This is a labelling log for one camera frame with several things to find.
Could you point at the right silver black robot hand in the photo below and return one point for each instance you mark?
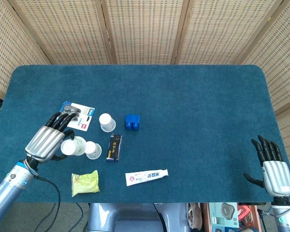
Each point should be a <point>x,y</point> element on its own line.
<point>278,178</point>

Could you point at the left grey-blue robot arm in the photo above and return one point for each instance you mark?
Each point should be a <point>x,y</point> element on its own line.
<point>7,188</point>

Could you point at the blue plastic block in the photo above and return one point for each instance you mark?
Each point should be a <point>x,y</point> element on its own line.
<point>132,121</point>

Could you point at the small black carton box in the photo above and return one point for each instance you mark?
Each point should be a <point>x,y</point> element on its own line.
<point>114,147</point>

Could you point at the battery blister card pack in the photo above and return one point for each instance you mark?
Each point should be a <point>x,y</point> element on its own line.
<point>84,118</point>

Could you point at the white paper cup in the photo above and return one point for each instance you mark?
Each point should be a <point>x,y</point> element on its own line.
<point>71,147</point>
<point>106,120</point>
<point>93,149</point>

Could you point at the yellow-green snack packet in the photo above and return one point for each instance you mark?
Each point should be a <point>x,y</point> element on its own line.
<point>85,183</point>

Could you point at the teal product box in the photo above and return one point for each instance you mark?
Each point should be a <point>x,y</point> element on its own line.
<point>223,215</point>

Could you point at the grey-blue robot torso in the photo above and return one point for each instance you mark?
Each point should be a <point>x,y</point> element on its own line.
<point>135,217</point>

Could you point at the white toothpaste tube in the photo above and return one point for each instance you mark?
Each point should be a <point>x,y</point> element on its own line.
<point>145,177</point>

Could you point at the blue felt table mat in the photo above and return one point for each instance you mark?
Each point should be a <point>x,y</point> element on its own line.
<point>183,108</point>

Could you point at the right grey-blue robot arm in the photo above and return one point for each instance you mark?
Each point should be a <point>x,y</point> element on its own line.
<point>285,217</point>

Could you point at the woven bamboo folding screen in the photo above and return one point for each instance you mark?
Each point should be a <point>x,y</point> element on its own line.
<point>145,31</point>

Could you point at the red product box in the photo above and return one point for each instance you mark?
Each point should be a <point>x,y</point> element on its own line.
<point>244,212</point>

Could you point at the brown crumpled bag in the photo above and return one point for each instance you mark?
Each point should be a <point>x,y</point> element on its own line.
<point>195,215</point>

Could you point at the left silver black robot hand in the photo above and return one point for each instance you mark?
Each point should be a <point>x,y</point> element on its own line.
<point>44,142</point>

